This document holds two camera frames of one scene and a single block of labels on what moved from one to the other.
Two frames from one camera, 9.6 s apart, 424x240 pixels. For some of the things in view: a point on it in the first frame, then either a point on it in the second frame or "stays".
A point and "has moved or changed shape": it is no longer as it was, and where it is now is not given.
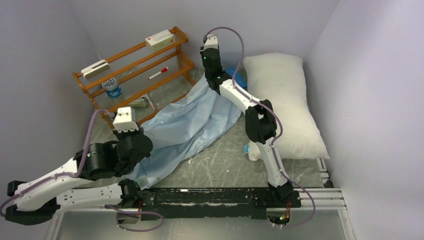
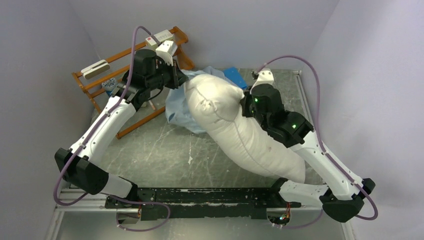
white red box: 160,40 stays
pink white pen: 150,101 stays
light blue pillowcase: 184,130 has moved or changed shape
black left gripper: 121,135 to 177,77
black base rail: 240,203 stays
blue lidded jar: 112,89 stays
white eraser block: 95,69 stays
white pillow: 280,79 to 215,103
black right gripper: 201,51 to 245,111
